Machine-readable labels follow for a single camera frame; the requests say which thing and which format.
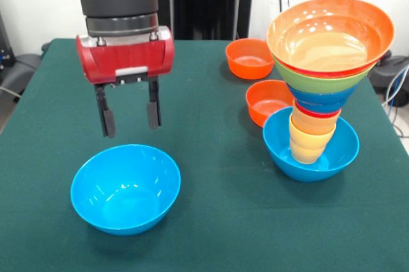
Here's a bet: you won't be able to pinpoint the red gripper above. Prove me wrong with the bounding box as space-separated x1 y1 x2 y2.
75 25 176 139

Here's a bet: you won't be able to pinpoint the large blue bowl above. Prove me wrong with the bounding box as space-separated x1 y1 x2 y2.
262 106 360 183
70 144 182 237

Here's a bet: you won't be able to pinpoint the orange bowl with ringed bottom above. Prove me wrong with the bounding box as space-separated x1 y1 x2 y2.
245 79 295 128

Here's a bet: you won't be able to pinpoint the stack of yellow cups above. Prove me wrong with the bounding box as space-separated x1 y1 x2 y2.
288 115 337 165

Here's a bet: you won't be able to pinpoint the red cup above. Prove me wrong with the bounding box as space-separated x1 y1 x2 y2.
293 101 342 120

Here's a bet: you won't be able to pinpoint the green bowl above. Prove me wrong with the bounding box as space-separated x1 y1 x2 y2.
273 57 369 94

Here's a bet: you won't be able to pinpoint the small dark blue bowl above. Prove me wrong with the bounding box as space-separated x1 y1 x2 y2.
286 82 358 115

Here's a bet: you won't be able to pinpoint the large orange bowl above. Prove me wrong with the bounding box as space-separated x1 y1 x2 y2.
266 0 396 79

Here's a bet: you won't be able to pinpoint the small plain orange bowl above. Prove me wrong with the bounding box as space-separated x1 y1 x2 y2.
225 38 275 80

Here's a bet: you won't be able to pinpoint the dark green tablecloth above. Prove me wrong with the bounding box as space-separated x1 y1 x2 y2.
0 38 409 272

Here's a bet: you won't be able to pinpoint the white and blue cables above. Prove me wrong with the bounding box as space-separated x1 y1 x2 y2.
382 64 409 139

